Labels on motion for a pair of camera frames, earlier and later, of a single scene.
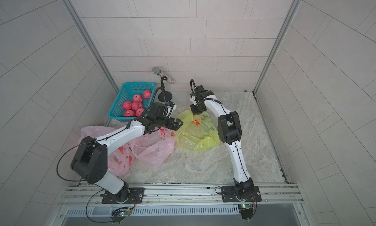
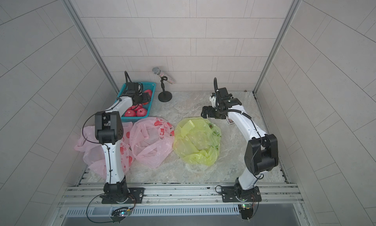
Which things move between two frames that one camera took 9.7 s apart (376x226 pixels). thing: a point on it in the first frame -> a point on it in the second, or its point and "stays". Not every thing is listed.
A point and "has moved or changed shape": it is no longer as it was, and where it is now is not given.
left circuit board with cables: (119, 214) stays
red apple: (129, 113) stays
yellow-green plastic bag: (198, 133) has moved or changed shape
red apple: (147, 94) stays
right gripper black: (196, 110) -> (211, 113)
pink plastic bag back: (156, 148) stays
